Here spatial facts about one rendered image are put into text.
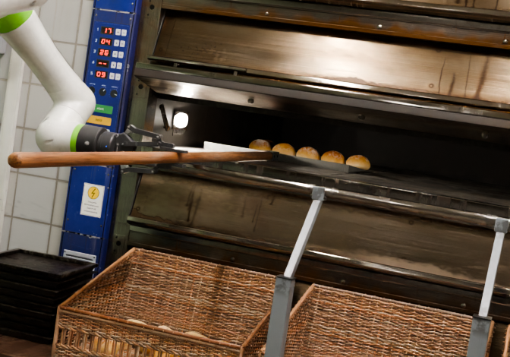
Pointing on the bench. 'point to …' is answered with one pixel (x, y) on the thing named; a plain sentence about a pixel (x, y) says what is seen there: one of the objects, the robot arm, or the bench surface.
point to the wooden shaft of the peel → (31, 160)
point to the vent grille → (79, 256)
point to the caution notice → (92, 200)
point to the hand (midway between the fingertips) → (173, 156)
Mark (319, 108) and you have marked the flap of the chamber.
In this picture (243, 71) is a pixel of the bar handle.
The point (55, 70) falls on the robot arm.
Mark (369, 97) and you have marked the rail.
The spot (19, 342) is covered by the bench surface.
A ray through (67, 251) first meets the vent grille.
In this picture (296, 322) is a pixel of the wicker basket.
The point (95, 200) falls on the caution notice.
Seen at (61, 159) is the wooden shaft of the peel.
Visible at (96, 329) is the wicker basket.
